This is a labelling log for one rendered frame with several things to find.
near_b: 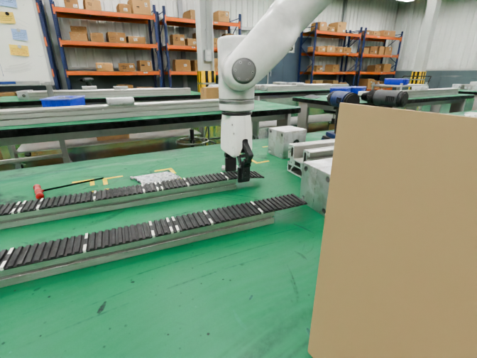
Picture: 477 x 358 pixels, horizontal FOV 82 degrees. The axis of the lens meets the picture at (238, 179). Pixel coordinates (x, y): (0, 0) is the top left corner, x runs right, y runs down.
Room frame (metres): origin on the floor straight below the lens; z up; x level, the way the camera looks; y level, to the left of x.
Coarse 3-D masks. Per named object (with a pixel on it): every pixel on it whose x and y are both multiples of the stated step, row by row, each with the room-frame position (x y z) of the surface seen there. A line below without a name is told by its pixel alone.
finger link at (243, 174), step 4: (244, 160) 0.61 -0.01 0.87; (244, 164) 0.61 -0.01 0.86; (248, 164) 0.62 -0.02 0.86; (240, 168) 0.63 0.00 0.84; (244, 168) 0.63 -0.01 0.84; (248, 168) 0.64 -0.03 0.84; (240, 172) 0.63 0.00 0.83; (244, 172) 0.63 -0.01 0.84; (248, 172) 0.64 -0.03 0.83; (240, 176) 0.63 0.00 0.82; (244, 176) 0.63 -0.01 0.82; (248, 176) 0.64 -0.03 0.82; (240, 180) 0.63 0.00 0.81; (244, 180) 0.63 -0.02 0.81; (248, 180) 0.64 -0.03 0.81
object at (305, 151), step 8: (296, 144) 0.78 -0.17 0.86; (304, 144) 0.79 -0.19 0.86; (312, 144) 0.80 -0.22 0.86; (320, 144) 0.81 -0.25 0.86; (328, 144) 0.82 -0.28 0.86; (288, 152) 0.80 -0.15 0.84; (296, 152) 0.78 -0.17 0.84; (304, 152) 0.73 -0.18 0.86; (312, 152) 0.71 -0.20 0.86; (320, 152) 0.72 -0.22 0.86; (328, 152) 0.73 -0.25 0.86; (296, 160) 0.76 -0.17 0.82; (304, 160) 0.73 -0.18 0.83; (312, 160) 0.71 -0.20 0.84; (288, 168) 0.79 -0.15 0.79; (296, 168) 0.78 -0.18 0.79
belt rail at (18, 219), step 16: (160, 192) 0.58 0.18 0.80; (176, 192) 0.60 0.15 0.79; (192, 192) 0.61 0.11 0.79; (208, 192) 0.62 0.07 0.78; (64, 208) 0.50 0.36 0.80; (80, 208) 0.52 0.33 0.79; (96, 208) 0.52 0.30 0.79; (112, 208) 0.54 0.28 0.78; (0, 224) 0.46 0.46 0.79; (16, 224) 0.47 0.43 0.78
